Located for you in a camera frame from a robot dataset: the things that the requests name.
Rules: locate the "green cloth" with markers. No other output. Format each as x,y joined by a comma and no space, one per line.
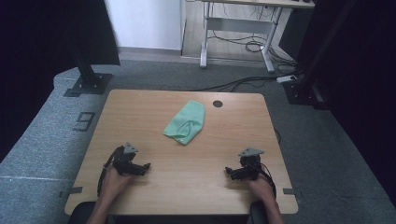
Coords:
186,121

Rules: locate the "person's right hand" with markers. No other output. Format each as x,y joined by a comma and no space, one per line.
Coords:
261,188

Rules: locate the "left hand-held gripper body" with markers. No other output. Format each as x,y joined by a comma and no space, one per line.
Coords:
123,160

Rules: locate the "black tape floor mark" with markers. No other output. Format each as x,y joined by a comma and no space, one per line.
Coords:
84,121

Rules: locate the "black stand with base plate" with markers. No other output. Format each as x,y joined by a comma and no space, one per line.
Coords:
303,87
88,81

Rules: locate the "person's right leg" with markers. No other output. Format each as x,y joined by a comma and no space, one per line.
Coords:
257,214

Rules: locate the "person's left leg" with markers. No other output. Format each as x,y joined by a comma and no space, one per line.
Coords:
81,213

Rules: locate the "black curtain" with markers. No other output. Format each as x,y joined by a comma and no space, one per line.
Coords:
46,46
367,77

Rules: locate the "person's leg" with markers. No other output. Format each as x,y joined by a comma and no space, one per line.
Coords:
257,214
81,213

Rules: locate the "person's left hand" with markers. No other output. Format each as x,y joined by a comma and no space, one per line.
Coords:
113,183

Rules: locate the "black round table grommet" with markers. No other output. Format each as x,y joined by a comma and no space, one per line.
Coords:
218,104

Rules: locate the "white power strip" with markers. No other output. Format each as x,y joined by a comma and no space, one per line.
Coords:
286,79

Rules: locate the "grey tape strip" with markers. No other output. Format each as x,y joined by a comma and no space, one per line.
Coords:
73,190
291,191

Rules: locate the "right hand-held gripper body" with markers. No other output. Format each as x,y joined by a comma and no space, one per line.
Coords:
252,166

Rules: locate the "white metal desk frame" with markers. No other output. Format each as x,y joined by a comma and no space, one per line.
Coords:
238,25

